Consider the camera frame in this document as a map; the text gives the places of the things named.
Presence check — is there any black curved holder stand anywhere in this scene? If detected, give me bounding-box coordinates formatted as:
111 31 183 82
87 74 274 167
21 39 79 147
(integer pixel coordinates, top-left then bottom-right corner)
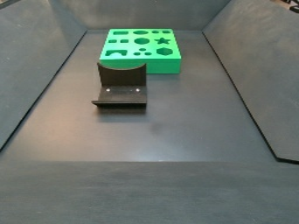
92 63 147 107

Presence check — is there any green shape sorter box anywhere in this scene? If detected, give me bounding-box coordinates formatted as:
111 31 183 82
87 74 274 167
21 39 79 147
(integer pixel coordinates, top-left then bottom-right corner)
99 28 183 74

